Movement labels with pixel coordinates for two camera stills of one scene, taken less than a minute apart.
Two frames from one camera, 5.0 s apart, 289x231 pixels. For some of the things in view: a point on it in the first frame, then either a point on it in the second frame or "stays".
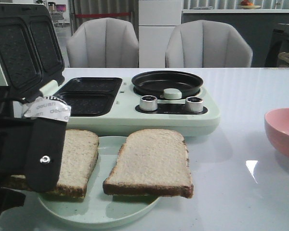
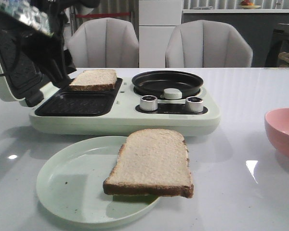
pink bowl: x=282 y=126 stays
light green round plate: x=98 y=209 stays
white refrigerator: x=157 y=19 stays
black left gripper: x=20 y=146 to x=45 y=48
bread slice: x=79 y=158 to x=96 y=80
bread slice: x=151 y=161 stays
